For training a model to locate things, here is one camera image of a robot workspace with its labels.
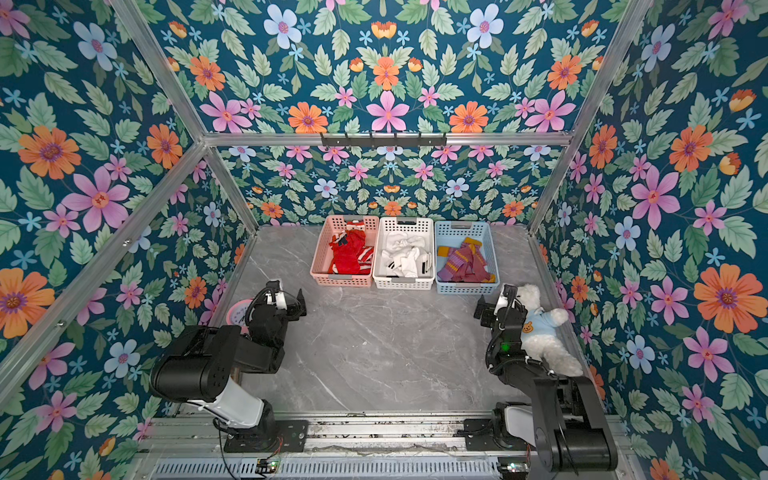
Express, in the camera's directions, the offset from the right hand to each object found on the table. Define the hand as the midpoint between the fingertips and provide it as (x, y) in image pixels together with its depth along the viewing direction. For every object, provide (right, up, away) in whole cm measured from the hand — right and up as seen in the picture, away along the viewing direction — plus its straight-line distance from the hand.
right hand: (506, 297), depth 88 cm
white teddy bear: (+7, -11, -6) cm, 14 cm away
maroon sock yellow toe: (-9, +10, +13) cm, 19 cm away
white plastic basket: (-38, +5, +13) cm, 41 cm away
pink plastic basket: (-60, +7, +18) cm, 64 cm away
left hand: (-68, +2, +3) cm, 68 cm away
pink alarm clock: (-84, -6, +5) cm, 84 cm away
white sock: (-31, +12, +14) cm, 36 cm away
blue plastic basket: (-13, +21, +27) cm, 36 cm away
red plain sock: (-52, +15, +17) cm, 57 cm away
